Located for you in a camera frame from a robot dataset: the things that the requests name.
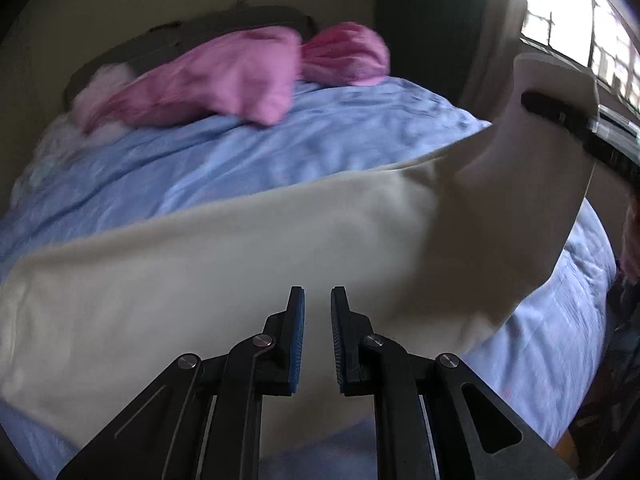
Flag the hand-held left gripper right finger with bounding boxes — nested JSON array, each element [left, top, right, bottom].
[[331, 286, 578, 480]]

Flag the blue bed sheet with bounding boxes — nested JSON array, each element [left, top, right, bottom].
[[0, 76, 618, 480]]

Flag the floral pastel pillow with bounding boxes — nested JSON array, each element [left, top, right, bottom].
[[11, 62, 136, 198]]

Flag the grey padded headboard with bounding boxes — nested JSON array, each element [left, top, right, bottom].
[[62, 5, 318, 106]]

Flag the pink duvet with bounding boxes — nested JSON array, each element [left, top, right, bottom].
[[75, 25, 302, 133]]

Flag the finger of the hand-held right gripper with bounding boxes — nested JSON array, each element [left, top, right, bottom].
[[520, 90, 640, 186]]

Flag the cream white pants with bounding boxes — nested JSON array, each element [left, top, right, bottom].
[[0, 52, 601, 461]]

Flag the window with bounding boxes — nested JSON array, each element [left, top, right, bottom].
[[520, 0, 640, 111]]

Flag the teal curtain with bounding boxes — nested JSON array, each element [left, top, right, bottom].
[[372, 0, 522, 108]]

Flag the pink pillow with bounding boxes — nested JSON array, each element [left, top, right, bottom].
[[301, 22, 392, 88]]

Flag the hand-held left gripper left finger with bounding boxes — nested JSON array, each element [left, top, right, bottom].
[[57, 286, 305, 480]]

